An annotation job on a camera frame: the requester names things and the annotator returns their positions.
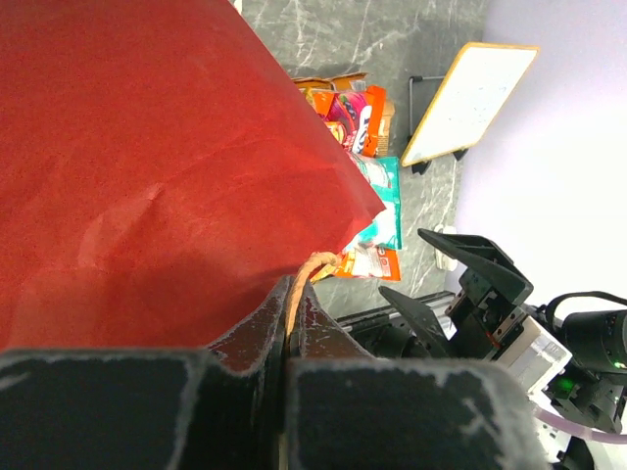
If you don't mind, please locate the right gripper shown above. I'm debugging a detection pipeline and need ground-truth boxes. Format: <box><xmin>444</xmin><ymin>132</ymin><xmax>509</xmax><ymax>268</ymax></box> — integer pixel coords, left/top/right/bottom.
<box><xmin>379</xmin><ymin>228</ymin><xmax>572</xmax><ymax>392</ymax></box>

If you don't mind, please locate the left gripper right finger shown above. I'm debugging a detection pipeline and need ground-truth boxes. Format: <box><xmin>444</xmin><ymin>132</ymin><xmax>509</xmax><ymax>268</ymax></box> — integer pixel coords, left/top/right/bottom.
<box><xmin>284</xmin><ymin>286</ymin><xmax>548</xmax><ymax>469</ymax></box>

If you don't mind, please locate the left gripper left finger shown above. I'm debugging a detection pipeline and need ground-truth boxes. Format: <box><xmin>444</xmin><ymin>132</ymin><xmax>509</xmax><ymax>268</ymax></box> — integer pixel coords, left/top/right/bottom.
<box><xmin>1</xmin><ymin>278</ymin><xmax>290</xmax><ymax>469</ymax></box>

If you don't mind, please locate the orange red chips bag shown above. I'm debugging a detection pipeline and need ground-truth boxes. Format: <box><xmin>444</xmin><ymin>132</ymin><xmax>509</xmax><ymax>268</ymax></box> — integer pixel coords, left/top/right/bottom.
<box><xmin>305</xmin><ymin>85</ymin><xmax>387</xmax><ymax>157</ymax></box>

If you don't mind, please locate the tan gold snack bag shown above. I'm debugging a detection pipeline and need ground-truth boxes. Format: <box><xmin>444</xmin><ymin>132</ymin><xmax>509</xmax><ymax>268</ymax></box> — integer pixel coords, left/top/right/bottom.
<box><xmin>293</xmin><ymin>72</ymin><xmax>395</xmax><ymax>157</ymax></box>

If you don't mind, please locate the red paper bag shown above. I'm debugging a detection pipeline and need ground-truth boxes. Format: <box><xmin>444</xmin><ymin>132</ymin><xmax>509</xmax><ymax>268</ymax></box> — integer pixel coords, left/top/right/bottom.
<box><xmin>1</xmin><ymin>1</ymin><xmax>383</xmax><ymax>349</ymax></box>

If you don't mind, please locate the colourful red yellow snack bag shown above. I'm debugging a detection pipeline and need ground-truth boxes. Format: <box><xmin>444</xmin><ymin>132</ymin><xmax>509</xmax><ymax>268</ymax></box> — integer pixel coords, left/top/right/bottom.
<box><xmin>311</xmin><ymin>246</ymin><xmax>401</xmax><ymax>283</ymax></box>

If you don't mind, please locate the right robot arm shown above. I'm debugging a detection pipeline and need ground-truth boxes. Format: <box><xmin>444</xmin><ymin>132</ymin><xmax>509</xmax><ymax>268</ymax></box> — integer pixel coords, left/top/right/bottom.
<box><xmin>379</xmin><ymin>229</ymin><xmax>626</xmax><ymax>469</ymax></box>

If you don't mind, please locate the small whiteboard with stand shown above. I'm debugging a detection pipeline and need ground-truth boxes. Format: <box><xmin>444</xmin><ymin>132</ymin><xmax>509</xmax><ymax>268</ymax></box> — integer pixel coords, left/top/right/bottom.
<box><xmin>400</xmin><ymin>42</ymin><xmax>540</xmax><ymax>174</ymax></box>

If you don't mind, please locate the aluminium frame rail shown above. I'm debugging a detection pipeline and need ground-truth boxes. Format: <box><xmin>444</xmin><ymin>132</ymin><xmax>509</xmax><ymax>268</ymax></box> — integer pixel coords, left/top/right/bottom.
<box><xmin>337</xmin><ymin>291</ymin><xmax>457</xmax><ymax>340</ymax></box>

